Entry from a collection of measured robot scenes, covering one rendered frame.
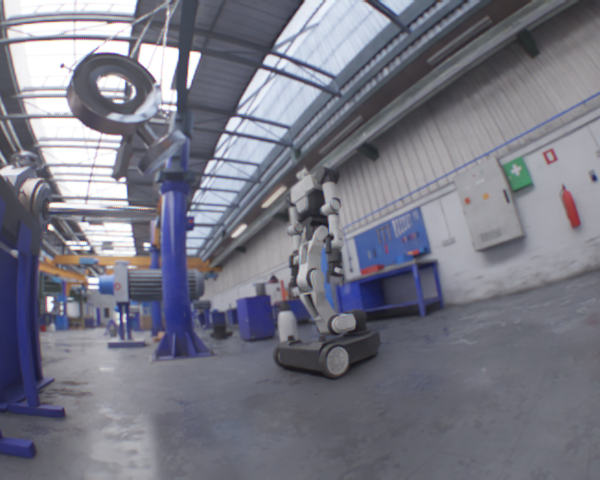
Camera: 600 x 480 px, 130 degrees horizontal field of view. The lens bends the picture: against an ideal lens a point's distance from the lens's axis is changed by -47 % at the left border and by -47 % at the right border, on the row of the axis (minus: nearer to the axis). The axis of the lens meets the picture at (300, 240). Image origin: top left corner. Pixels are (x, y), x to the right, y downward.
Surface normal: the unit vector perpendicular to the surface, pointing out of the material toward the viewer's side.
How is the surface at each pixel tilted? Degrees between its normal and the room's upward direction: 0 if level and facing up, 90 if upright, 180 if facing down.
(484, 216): 90
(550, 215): 90
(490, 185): 90
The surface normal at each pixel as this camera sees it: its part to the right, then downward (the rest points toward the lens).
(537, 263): -0.84, -0.03
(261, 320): 0.52, -0.29
